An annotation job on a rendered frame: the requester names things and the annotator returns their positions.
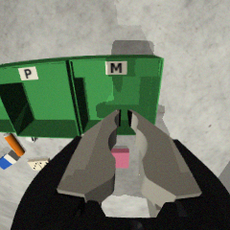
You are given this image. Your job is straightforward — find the pink rectangular block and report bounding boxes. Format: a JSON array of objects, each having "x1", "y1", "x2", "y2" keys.
[{"x1": 111, "y1": 149, "x2": 129, "y2": 168}]

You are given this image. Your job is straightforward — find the green rack of three bins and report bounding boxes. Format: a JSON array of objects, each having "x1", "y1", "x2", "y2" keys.
[{"x1": 0, "y1": 55, "x2": 164, "y2": 139}]

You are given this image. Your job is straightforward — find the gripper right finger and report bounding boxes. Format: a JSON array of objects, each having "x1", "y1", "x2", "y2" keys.
[{"x1": 127, "y1": 109, "x2": 230, "y2": 230}]

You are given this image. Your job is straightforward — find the orange aa battery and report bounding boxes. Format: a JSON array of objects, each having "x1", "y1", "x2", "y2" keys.
[{"x1": 3, "y1": 132, "x2": 25, "y2": 156}]

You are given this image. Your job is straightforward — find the cream domino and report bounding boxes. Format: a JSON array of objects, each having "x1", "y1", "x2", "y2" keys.
[{"x1": 27, "y1": 158, "x2": 50, "y2": 171}]

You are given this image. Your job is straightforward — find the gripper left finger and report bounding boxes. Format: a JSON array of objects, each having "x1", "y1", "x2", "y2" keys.
[{"x1": 11, "y1": 109, "x2": 121, "y2": 230}]

